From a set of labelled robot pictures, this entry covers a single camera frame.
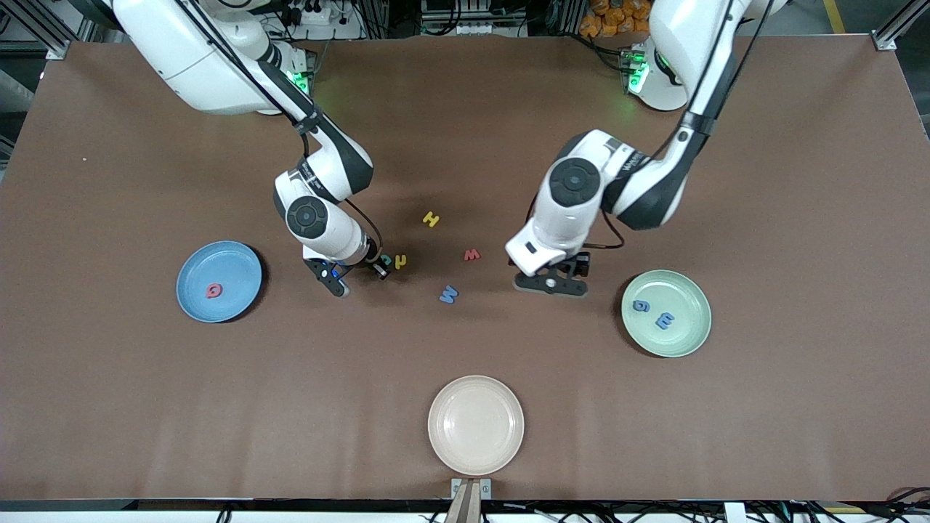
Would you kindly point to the red letter Q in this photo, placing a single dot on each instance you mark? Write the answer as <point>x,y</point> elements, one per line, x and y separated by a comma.
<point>207,290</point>

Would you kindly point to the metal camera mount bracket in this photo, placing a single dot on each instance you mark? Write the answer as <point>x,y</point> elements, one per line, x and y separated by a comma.
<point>465,508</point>

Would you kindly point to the white power strip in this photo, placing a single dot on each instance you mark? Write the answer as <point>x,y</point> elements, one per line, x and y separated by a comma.
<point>327,18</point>

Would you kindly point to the black table edge profile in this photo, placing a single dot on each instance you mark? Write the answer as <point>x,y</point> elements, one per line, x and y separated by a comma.
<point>290,504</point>

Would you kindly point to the aluminium frame post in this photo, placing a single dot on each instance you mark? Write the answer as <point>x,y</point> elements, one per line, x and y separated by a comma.
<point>885,42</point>
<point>57,49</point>

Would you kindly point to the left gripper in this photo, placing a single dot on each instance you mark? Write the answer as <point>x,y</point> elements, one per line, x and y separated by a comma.
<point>579,264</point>

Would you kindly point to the orange items bag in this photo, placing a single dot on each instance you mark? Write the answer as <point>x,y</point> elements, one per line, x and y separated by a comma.
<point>617,18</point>

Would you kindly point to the equipment rack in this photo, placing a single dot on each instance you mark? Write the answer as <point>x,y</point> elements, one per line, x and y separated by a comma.
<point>472,18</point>

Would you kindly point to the red letter w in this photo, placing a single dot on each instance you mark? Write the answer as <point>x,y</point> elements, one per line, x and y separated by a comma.
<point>472,255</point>

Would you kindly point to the blue lowercase letter m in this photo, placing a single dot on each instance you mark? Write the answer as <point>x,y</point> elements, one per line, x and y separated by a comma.
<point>665,320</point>

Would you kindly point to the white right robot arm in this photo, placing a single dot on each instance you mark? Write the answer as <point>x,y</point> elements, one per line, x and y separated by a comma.
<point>189,51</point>

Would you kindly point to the beige plate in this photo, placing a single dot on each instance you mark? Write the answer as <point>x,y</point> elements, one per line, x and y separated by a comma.
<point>476,425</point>

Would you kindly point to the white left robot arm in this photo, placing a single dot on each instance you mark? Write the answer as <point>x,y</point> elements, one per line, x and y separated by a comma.
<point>690,36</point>

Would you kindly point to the yellow uppercase letter H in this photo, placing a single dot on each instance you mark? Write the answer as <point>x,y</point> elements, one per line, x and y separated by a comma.
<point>431,219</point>

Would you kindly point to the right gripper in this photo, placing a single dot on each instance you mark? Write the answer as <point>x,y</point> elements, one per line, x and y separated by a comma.
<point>373,260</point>

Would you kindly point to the green plate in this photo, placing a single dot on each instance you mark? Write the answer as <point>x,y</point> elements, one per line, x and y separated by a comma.
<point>683,290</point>

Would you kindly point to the blue plate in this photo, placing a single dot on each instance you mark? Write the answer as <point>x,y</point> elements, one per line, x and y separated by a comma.
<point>232,269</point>

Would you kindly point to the brown table cover sheet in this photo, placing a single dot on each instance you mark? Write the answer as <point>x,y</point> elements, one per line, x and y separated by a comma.
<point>465,145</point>

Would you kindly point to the blue uppercase letter M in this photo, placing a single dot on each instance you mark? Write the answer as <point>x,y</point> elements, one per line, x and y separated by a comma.
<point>448,294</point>

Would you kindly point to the yellow lowercase letter h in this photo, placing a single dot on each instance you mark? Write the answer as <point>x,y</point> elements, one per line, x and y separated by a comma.
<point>401,261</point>

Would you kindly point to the blue letter g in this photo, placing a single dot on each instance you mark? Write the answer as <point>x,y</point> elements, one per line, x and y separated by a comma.
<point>635,305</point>

